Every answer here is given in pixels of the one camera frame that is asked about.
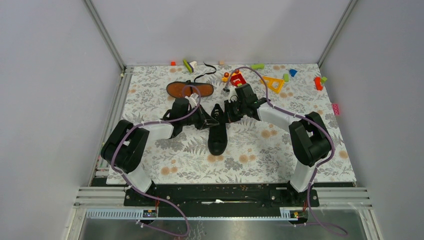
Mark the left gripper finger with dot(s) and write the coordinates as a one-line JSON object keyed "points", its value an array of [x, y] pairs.
{"points": [[205, 125], [208, 118]]}

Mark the green purple white toy blocks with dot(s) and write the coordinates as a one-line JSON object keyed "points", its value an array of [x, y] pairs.
{"points": [[191, 66]]}

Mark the aluminium frame rails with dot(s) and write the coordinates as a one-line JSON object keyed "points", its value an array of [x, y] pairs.
{"points": [[152, 31]]}

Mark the floral patterned table mat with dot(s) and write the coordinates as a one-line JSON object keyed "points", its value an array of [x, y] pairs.
{"points": [[257, 151]]}

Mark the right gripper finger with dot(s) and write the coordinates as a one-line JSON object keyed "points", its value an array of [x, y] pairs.
{"points": [[228, 118], [230, 106]]}

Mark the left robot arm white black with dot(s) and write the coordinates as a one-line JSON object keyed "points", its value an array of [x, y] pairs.
{"points": [[125, 146]]}

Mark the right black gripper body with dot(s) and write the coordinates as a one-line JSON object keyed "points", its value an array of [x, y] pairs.
{"points": [[239, 112]]}

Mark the yellow triangular toy frame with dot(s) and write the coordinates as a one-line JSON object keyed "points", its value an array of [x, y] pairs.
{"points": [[273, 84]]}

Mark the small green toy block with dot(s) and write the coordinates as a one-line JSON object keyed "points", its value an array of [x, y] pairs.
{"points": [[286, 77]]}

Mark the black sneaker with laces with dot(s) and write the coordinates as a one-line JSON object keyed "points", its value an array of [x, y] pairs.
{"points": [[218, 137]]}

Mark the overturned shoe orange sole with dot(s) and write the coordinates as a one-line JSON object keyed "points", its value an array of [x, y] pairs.
{"points": [[181, 89]]}

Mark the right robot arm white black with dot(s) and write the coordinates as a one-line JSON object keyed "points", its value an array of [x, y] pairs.
{"points": [[310, 140]]}

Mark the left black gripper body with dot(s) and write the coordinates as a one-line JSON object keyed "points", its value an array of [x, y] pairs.
{"points": [[197, 117]]}

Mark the green curved toy block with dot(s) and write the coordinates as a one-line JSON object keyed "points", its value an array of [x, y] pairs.
{"points": [[258, 66]]}

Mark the blue toy block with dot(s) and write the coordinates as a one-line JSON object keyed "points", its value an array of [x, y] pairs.
{"points": [[293, 72]]}

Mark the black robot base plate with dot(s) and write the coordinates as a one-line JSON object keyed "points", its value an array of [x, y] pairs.
{"points": [[213, 201]]}

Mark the red and green toy blocks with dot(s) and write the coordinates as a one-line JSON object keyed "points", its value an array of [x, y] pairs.
{"points": [[319, 82]]}

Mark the pink lego brick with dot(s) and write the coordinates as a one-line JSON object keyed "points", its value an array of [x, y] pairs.
{"points": [[336, 109]]}

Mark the red duplo block assembly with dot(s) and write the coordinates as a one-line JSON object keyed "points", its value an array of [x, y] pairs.
{"points": [[236, 79]]}

